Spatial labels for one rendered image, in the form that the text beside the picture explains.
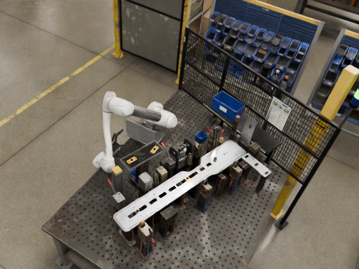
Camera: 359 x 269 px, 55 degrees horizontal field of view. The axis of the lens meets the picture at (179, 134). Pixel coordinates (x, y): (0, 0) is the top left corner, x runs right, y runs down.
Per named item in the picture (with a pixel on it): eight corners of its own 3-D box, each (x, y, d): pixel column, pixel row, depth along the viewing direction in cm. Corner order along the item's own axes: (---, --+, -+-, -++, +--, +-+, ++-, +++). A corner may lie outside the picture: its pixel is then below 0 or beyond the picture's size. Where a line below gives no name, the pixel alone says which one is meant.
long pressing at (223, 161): (127, 236, 257) (127, 235, 256) (110, 215, 268) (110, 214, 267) (247, 153, 327) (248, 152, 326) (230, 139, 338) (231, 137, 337)
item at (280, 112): (282, 132, 329) (293, 108, 306) (264, 119, 339) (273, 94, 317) (283, 131, 330) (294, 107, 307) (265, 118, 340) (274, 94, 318)
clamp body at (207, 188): (202, 215, 309) (208, 192, 284) (193, 205, 315) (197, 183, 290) (209, 209, 314) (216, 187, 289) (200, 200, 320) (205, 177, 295)
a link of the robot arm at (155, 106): (149, 121, 371) (157, 102, 370) (161, 126, 360) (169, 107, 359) (139, 117, 358) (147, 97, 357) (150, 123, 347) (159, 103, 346)
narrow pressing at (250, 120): (248, 146, 332) (257, 121, 307) (239, 139, 337) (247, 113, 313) (248, 146, 332) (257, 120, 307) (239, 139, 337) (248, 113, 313)
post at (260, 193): (259, 197, 328) (268, 179, 308) (251, 189, 334) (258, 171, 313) (264, 193, 332) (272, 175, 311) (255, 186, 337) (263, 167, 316)
